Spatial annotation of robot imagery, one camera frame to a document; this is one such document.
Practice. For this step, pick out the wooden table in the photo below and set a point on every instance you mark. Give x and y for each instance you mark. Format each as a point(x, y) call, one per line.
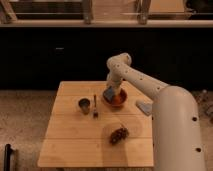
point(77, 140)

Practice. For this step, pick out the red bowl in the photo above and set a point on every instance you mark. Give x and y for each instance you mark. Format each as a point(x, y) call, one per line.
point(118, 99)

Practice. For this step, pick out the brown pine cone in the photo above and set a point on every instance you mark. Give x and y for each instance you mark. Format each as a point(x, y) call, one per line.
point(118, 135)

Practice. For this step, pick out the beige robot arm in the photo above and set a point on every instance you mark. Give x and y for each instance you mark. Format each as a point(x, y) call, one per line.
point(177, 141)

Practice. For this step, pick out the grey folded cloth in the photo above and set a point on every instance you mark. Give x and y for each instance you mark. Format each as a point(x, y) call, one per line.
point(146, 108)

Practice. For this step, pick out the wooden railing frame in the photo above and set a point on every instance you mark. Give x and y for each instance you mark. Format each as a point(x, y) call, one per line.
point(106, 13)

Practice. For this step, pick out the black object at floor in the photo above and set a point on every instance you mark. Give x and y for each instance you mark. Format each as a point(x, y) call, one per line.
point(7, 154)

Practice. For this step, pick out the dark metal cup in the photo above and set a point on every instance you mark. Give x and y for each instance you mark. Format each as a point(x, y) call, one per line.
point(84, 105)

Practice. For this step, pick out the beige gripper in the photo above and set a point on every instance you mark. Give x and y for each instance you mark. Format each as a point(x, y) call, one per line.
point(114, 82)

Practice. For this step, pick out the blue-grey sponge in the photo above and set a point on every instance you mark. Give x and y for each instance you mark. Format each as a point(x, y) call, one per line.
point(108, 94)

